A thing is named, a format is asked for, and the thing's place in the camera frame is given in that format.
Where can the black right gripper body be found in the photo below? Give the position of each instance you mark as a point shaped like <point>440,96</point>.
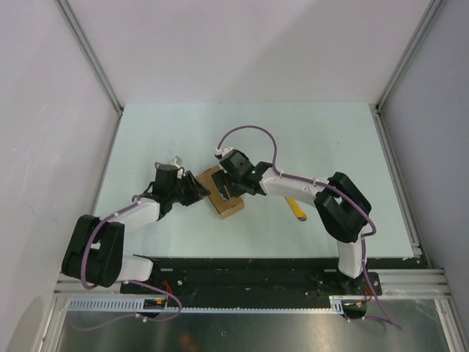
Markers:
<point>222,178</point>

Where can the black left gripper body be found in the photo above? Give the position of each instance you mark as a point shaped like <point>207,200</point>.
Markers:
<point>185,194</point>

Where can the brown cardboard express box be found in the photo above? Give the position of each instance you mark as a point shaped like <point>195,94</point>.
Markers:
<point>224,208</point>

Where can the yellow utility knife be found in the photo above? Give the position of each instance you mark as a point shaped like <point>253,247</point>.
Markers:
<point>298,212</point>

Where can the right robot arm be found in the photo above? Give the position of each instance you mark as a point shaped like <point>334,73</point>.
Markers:
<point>342,208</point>

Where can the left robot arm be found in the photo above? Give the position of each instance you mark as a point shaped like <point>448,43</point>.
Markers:
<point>95,253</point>

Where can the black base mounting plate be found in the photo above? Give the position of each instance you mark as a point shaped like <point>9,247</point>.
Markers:
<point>320,275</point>

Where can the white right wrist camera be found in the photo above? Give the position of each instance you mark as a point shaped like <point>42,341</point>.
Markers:
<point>222,151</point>

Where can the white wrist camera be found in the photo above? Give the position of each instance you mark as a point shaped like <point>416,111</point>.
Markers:
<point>176,169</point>
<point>222,151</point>

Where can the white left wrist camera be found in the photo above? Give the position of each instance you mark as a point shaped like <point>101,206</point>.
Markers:
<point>176,169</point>

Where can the aluminium frame post left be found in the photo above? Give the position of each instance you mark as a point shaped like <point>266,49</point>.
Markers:
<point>70,18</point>

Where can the aluminium frame post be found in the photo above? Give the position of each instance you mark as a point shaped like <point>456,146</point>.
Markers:
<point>422,30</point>
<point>70,18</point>

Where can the aluminium front rail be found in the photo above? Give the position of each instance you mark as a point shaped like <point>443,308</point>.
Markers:
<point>395,284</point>

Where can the aluminium frame post right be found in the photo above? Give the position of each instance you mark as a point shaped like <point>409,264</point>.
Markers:
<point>422,30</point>

